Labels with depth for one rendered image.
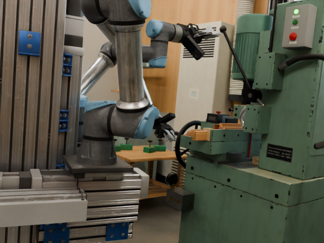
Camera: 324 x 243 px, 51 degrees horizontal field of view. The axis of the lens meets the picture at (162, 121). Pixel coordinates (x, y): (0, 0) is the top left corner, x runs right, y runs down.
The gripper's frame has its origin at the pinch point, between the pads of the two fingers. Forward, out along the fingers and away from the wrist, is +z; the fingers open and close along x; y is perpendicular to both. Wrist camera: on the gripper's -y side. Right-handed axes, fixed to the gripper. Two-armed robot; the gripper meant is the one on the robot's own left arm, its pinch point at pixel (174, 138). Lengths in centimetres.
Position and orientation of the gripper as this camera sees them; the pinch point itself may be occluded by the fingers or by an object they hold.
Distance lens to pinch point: 196.5
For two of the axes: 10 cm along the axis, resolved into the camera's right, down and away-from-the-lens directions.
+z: 4.6, 5.8, -6.7
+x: -7.8, -1.0, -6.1
